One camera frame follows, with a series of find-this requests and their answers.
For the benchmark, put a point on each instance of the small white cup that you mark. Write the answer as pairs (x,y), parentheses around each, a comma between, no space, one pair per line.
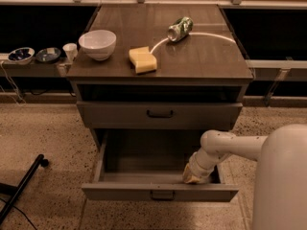
(70,50)

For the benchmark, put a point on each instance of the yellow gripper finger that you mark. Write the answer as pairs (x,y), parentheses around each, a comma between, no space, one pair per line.
(190,175)

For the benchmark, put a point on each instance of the crushed green soda can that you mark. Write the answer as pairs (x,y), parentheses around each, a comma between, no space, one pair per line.
(180,29)

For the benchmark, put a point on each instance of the dark blue small dish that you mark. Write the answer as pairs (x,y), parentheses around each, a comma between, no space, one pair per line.
(48,55)

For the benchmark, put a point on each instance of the grey top drawer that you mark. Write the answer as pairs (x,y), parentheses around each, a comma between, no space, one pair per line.
(203,116)

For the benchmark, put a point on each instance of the blue patterned bowl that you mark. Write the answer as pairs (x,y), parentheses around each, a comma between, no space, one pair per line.
(21,56)

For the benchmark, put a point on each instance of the yellow sponge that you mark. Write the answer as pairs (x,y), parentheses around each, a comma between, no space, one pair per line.
(142,59)

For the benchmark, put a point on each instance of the grey side shelf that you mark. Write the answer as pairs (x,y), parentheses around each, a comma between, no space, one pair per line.
(36,69)

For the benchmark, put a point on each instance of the grey drawer cabinet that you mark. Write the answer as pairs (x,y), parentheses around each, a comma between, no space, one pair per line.
(204,67)

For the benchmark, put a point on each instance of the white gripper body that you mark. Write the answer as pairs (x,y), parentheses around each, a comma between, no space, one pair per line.
(198,171)

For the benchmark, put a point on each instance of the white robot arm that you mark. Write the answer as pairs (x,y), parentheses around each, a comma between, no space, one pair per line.
(280,192)

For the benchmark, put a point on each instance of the grey drawer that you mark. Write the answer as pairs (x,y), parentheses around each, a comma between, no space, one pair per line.
(148,164)
(203,116)

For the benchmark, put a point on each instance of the white bowl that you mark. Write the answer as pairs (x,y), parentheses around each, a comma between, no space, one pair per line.
(98,44)

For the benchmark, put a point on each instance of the black stand leg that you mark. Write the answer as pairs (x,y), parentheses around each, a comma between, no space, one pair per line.
(14,192)

